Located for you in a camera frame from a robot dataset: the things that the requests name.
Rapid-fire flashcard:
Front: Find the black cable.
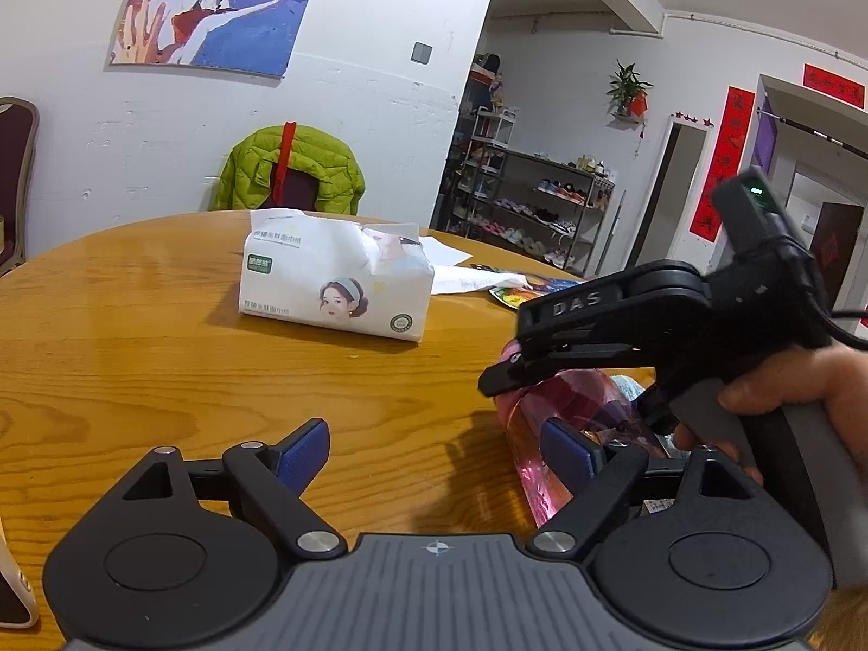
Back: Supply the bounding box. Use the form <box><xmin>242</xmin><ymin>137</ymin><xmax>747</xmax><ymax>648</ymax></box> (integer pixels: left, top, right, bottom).
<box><xmin>766</xmin><ymin>231</ymin><xmax>868</xmax><ymax>354</ymax></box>

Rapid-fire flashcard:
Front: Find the teal cleaning cloth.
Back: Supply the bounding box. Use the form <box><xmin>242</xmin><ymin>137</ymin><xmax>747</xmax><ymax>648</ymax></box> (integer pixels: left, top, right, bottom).
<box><xmin>610</xmin><ymin>374</ymin><xmax>648</xmax><ymax>408</ymax></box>

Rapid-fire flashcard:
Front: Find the colourful printed paper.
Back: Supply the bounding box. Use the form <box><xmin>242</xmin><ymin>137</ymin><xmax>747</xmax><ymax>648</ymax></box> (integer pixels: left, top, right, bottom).
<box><xmin>488</xmin><ymin>275</ymin><xmax>588</xmax><ymax>313</ymax></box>

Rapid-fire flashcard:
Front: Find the pink plastic water bottle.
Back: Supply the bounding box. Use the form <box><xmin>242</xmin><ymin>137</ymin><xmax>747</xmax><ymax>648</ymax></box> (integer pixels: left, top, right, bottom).
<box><xmin>494</xmin><ymin>342</ymin><xmax>686</xmax><ymax>530</ymax></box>

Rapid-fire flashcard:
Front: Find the row of shoes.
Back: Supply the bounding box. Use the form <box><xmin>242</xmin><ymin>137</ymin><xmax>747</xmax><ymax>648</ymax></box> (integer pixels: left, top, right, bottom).
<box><xmin>451</xmin><ymin>176</ymin><xmax>608</xmax><ymax>265</ymax></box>

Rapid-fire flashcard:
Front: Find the red strap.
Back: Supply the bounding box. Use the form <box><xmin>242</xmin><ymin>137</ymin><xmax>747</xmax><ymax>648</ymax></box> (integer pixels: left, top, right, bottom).
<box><xmin>273</xmin><ymin>120</ymin><xmax>297</xmax><ymax>208</ymax></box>

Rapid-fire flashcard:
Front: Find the potted green plant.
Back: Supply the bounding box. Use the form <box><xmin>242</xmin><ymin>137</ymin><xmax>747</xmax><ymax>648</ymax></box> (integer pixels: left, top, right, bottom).
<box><xmin>607</xmin><ymin>61</ymin><xmax>653</xmax><ymax>124</ymax></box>

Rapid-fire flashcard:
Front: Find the metal shoe rack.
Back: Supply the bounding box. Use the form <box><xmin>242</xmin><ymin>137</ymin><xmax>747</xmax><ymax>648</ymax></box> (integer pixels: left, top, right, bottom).
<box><xmin>430</xmin><ymin>145</ymin><xmax>617</xmax><ymax>276</ymax></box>

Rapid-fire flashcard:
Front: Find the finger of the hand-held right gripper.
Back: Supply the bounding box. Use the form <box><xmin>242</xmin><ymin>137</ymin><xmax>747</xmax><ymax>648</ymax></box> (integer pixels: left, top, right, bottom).
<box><xmin>476</xmin><ymin>344</ymin><xmax>653</xmax><ymax>399</ymax></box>
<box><xmin>636</xmin><ymin>381</ymin><xmax>681</xmax><ymax>431</ymax></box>

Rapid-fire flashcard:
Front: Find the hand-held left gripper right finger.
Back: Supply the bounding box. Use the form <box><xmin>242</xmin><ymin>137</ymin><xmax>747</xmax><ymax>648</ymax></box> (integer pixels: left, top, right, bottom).
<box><xmin>525</xmin><ymin>418</ymin><xmax>754</xmax><ymax>560</ymax></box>

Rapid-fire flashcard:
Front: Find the person's right hand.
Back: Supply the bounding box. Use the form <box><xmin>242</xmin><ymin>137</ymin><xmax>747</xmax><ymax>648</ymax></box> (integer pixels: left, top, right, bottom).
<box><xmin>673</xmin><ymin>343</ymin><xmax>868</xmax><ymax>484</ymax></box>

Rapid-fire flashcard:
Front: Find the wall poster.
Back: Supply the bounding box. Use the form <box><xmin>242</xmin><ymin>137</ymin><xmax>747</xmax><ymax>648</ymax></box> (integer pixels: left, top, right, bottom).
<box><xmin>107</xmin><ymin>0</ymin><xmax>331</xmax><ymax>79</ymax></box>

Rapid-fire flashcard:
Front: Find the green puffer jacket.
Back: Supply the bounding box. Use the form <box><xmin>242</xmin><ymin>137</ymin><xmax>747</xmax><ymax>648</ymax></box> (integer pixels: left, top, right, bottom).
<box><xmin>217</xmin><ymin>125</ymin><xmax>366</xmax><ymax>214</ymax></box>

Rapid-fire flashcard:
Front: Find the white plastic device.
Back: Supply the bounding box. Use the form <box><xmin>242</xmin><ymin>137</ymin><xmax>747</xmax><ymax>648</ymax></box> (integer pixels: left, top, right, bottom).
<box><xmin>0</xmin><ymin>522</ymin><xmax>38</xmax><ymax>628</ymax></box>

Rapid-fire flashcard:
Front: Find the red door couplet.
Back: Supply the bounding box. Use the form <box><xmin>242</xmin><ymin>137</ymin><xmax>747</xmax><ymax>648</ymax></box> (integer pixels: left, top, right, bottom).
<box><xmin>690</xmin><ymin>87</ymin><xmax>756</xmax><ymax>240</ymax></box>

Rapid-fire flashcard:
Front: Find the white paper tissue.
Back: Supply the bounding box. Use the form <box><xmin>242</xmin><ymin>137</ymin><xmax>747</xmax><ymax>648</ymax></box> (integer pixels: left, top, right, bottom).
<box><xmin>417</xmin><ymin>236</ymin><xmax>533</xmax><ymax>296</ymax></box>

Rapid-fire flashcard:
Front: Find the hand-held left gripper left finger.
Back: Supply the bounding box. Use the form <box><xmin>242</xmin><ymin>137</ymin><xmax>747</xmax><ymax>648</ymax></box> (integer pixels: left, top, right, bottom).
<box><xmin>122</xmin><ymin>418</ymin><xmax>344</xmax><ymax>560</ymax></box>

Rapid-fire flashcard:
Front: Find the purple curtain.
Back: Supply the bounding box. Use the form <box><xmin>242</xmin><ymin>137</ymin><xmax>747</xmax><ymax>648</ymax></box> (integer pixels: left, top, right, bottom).
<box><xmin>751</xmin><ymin>112</ymin><xmax>781</xmax><ymax>170</ymax></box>

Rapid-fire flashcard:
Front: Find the curtain rod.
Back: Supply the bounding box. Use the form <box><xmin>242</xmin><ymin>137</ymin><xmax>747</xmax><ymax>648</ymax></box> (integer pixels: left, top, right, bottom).
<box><xmin>756</xmin><ymin>107</ymin><xmax>868</xmax><ymax>150</ymax></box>

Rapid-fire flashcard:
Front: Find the dark red chair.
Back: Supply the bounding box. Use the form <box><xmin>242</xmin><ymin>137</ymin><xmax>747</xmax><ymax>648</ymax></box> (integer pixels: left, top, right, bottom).
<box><xmin>0</xmin><ymin>96</ymin><xmax>40</xmax><ymax>276</ymax></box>
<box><xmin>275</xmin><ymin>173</ymin><xmax>321</xmax><ymax>211</ymax></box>

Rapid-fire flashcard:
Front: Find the white tissue pack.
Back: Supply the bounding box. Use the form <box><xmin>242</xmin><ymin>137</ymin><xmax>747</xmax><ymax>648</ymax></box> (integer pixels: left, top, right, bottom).
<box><xmin>239</xmin><ymin>209</ymin><xmax>436</xmax><ymax>343</ymax></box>

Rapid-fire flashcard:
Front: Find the dark wooden door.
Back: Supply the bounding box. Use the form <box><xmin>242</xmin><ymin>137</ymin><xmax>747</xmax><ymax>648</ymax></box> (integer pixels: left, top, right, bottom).
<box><xmin>810</xmin><ymin>202</ymin><xmax>865</xmax><ymax>309</ymax></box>

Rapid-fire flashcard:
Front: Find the red door banner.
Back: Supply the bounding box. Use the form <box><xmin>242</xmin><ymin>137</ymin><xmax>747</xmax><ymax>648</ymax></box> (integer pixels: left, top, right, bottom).
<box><xmin>803</xmin><ymin>63</ymin><xmax>867</xmax><ymax>108</ymax></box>

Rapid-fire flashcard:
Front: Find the white shelf trolley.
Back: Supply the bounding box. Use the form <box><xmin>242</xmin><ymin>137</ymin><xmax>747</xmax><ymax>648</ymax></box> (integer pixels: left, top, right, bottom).
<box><xmin>444</xmin><ymin>107</ymin><xmax>520</xmax><ymax>232</ymax></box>

